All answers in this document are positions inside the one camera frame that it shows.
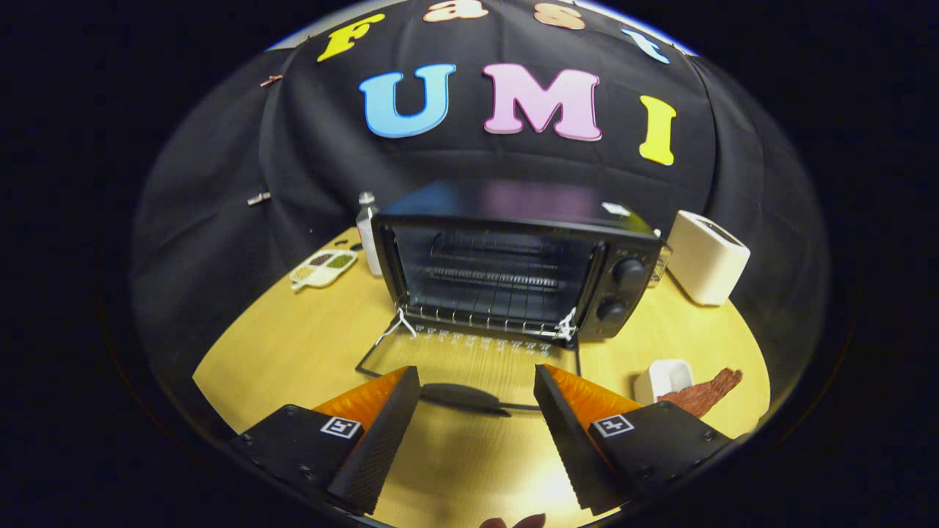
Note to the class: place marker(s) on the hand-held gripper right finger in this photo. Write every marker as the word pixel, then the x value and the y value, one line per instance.
pixel 568 440

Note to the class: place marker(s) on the white sectioned spice dish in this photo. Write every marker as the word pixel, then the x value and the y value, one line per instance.
pixel 323 267

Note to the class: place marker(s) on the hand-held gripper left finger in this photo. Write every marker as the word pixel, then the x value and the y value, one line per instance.
pixel 381 440

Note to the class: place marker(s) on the brown meat slice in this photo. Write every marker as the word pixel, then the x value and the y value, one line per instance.
pixel 704 392

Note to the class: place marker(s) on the clear bottle with silver cap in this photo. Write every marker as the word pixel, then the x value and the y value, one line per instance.
pixel 367 235

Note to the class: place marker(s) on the white rectangular dish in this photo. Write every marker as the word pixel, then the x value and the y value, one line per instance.
pixel 660 378

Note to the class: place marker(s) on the white toaster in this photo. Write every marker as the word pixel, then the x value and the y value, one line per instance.
pixel 704 260

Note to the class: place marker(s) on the black toaster oven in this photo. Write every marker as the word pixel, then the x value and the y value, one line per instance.
pixel 623 293

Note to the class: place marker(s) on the silver clip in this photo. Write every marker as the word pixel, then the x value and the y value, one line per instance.
pixel 258 198

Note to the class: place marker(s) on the copper clip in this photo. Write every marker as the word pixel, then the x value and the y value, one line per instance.
pixel 271 79

